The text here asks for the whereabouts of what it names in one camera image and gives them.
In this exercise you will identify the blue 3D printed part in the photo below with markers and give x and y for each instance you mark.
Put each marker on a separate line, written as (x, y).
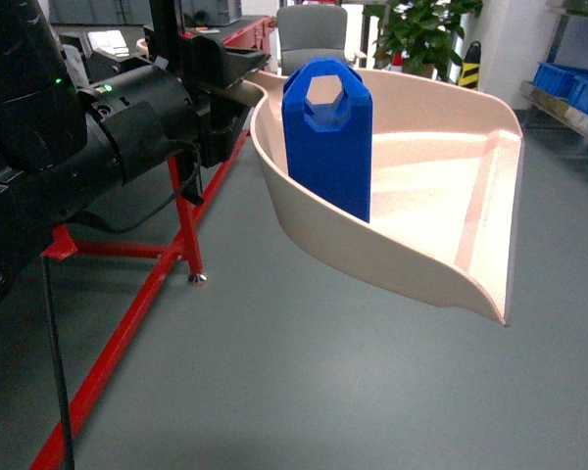
(329, 145)

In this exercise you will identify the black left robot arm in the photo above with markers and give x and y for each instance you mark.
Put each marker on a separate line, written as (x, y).
(62, 146)

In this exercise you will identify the grey office chair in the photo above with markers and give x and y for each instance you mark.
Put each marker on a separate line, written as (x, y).
(308, 31)

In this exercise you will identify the green potted plant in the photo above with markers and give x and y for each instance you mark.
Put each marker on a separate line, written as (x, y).
(422, 31)

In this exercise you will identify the stainless steel shelf rack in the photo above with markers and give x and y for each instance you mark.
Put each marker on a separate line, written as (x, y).
(540, 101)

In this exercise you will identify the blue plastic bin right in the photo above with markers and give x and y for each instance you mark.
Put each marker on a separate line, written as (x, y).
(555, 79)

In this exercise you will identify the red metal table frame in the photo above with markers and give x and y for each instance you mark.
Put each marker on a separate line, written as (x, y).
(58, 450)

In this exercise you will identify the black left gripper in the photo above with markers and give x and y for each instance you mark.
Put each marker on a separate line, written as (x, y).
(142, 117)

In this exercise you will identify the yellow black traffic cone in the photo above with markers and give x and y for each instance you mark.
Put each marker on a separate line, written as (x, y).
(470, 68)

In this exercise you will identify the beige plastic dustpan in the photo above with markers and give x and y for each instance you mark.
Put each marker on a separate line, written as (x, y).
(445, 182)

